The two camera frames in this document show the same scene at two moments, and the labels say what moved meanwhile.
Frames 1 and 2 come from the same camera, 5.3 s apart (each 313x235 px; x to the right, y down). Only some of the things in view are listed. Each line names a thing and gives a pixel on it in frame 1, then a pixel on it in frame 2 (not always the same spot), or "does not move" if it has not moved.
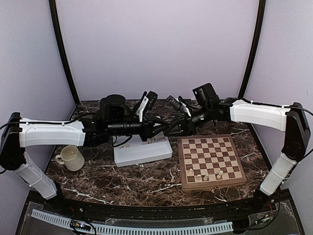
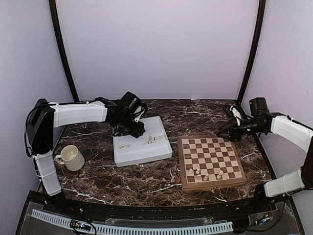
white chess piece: (206, 177) does not move
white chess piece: (219, 175) does not move
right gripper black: (187, 127) → (234, 131)
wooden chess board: (208, 161) does not move
